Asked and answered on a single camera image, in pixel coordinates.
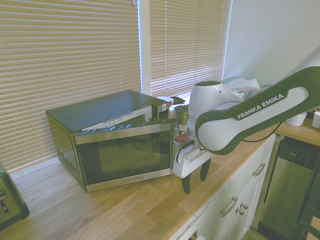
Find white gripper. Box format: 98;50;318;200
172;144;214;196

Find stainless glass microwave door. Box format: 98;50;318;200
73;117;179;193

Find black stainless microwave body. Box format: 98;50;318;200
45;89;173;190

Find white cabinet drawers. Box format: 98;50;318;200
199;136;277;218

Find white cabinet door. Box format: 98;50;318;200
231;174;268;240

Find dark spice jar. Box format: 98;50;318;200
174;104;190;133

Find stainless steel dishwasher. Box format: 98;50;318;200
258;135;320;236

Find crumpled plastic bag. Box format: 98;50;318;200
223;77;261;97

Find teal cardboard box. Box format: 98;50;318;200
220;75;251;87

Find narrow beige window blind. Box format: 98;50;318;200
148;0;233;99

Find wide beige window blind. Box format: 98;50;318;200
0;0;141;174

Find dark metal toaster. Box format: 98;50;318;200
0;161;31;226

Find long metal drawer handle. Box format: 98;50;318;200
219;196;239;217

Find short metal drawer handle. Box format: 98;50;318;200
251;163;266;178

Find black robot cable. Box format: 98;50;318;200
240;121;285;144

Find green metal chair frame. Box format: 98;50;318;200
289;219;320;240

